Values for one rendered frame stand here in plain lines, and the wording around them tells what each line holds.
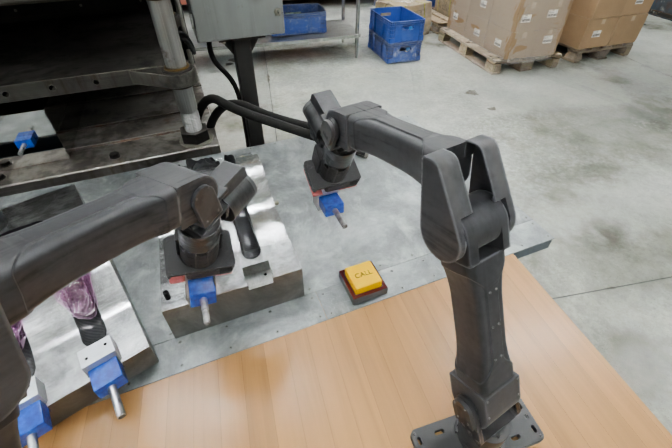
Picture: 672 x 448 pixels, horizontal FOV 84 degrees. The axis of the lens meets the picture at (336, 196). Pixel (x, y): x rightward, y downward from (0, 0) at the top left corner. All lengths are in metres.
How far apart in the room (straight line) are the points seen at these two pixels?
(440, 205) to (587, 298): 1.75
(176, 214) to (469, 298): 0.36
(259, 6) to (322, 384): 1.13
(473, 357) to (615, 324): 1.58
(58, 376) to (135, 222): 0.42
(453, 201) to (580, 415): 0.50
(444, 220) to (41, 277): 0.38
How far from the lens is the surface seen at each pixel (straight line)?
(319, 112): 0.66
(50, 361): 0.83
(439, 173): 0.40
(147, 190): 0.45
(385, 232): 0.94
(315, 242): 0.91
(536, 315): 0.89
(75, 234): 0.41
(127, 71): 1.35
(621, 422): 0.84
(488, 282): 0.48
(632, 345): 2.07
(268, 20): 1.40
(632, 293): 2.28
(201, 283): 0.70
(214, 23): 1.38
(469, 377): 0.57
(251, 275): 0.78
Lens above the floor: 1.46
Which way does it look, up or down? 40 degrees down
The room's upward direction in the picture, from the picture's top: straight up
